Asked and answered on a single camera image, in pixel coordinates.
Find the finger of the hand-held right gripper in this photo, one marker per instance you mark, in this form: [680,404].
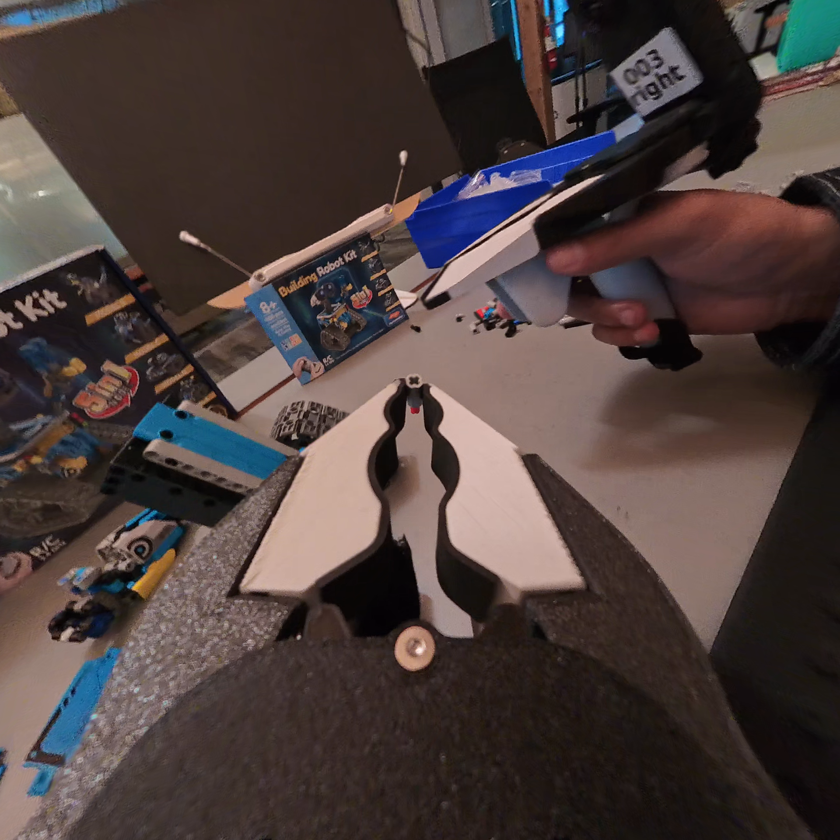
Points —
[499,243]

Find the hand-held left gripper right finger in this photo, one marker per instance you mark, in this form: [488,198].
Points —
[512,518]

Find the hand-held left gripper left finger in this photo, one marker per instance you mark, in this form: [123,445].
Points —
[315,518]

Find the blue grey black beams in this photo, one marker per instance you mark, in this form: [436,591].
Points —
[210,439]

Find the grey toy axle pin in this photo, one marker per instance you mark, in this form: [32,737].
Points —
[414,397]

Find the person's right forearm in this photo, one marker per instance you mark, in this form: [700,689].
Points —
[814,190]

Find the person's right hand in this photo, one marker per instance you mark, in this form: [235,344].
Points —
[735,262]

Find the blue plastic bin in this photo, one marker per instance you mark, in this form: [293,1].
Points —
[453,229]

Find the clear plastic bag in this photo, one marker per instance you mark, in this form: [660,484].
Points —
[505,184]

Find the pile of small toy parts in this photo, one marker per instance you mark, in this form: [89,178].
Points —
[492,321]

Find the cotton swab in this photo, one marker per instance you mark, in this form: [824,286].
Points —
[400,174]
[210,250]

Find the black plastic bin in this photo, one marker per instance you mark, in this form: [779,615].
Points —
[485,105]

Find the yellow toy piece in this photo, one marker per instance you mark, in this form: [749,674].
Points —
[156,574]

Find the white toy robot head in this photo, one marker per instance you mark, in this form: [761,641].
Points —
[141,541]

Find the blue robot kit box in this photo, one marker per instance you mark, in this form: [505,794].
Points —
[328,308]
[79,394]

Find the white plastic bar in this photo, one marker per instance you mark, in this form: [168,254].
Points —
[315,246]

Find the green plastic panel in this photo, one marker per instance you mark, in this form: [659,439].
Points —
[810,33]

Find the blue black toy part cluster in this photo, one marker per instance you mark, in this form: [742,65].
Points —
[85,610]

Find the person's dark clothing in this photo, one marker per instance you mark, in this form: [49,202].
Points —
[787,590]

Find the black foam board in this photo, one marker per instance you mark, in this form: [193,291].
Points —
[229,131]

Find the blue flat toy piece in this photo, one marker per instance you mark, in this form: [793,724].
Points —
[72,715]

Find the wooden post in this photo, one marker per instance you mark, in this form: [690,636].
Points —
[535,65]

